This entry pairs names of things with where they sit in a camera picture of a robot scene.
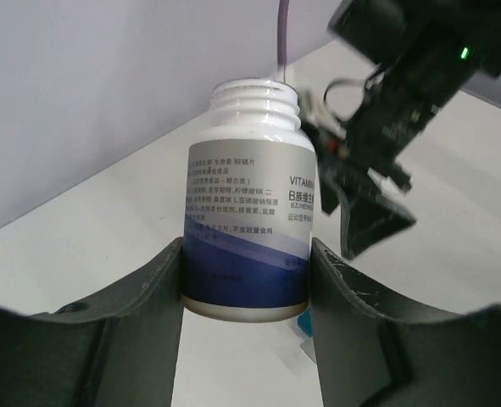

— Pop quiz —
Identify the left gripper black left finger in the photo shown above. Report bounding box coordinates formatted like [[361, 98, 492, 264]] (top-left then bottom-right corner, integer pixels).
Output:
[[0, 239, 183, 406]]

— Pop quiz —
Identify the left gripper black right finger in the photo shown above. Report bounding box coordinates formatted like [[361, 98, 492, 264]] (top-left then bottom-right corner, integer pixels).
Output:
[[310, 240, 501, 406]]

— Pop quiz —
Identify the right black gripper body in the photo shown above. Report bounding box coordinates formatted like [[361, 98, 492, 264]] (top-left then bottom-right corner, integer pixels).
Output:
[[313, 88, 441, 216]]

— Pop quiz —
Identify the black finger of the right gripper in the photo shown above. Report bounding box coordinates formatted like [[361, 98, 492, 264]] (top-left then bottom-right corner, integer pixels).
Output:
[[339, 174, 416, 259]]

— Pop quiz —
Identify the blue pill box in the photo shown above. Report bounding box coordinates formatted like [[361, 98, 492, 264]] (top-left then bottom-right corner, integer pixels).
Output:
[[293, 308, 313, 339]]

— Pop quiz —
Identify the white pill bottle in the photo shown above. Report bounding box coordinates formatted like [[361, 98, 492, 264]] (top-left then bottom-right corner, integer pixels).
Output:
[[181, 79, 317, 323]]

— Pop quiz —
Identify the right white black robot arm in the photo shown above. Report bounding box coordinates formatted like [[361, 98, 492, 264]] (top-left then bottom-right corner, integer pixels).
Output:
[[304, 1, 501, 259]]

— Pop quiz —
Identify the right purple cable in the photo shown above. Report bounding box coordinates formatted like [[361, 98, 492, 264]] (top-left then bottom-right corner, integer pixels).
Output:
[[275, 0, 292, 80]]

